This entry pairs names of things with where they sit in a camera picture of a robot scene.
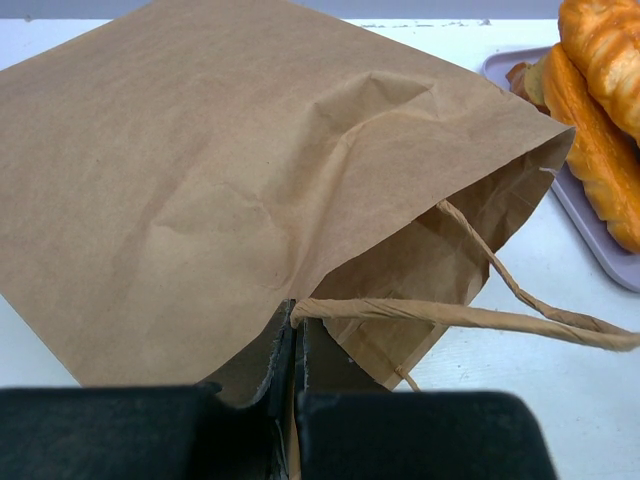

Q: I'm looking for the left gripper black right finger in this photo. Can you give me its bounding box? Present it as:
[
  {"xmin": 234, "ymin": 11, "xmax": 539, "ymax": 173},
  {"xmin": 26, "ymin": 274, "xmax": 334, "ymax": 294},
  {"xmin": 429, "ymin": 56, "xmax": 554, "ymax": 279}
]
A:
[{"xmin": 295, "ymin": 319, "xmax": 556, "ymax": 479}]

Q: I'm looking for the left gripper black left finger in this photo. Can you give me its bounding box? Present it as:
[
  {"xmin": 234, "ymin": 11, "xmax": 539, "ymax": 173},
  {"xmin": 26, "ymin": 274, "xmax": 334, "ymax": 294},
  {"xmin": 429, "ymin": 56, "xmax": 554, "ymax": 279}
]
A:
[{"xmin": 1, "ymin": 300, "xmax": 293, "ymax": 479}]

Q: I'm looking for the brown paper bag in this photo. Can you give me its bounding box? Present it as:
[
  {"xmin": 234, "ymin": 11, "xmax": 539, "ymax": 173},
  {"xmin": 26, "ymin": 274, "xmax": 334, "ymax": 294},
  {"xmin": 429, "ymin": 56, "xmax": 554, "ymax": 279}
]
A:
[{"xmin": 1, "ymin": 1, "xmax": 639, "ymax": 388}]

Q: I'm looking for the long orange bread loaf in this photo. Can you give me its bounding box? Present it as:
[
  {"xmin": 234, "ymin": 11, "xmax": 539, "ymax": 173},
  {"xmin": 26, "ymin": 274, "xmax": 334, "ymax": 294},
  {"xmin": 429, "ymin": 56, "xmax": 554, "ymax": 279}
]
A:
[{"xmin": 541, "ymin": 43, "xmax": 639, "ymax": 254}]

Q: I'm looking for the braided glazed bread loaf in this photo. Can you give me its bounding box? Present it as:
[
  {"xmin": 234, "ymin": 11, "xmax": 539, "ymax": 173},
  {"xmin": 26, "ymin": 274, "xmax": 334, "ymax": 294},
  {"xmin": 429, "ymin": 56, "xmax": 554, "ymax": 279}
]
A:
[{"xmin": 558, "ymin": 1, "xmax": 639, "ymax": 140}]

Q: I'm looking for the lilac plastic tray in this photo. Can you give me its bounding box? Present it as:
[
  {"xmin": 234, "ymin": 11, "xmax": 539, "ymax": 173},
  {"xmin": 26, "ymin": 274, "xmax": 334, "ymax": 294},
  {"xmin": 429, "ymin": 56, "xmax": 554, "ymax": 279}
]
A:
[{"xmin": 481, "ymin": 46, "xmax": 639, "ymax": 293}]

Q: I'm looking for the toast slice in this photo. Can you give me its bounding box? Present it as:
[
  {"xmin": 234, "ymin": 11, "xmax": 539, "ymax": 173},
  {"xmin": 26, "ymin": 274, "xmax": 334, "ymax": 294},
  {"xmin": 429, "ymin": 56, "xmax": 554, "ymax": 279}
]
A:
[{"xmin": 505, "ymin": 56, "xmax": 549, "ymax": 115}]

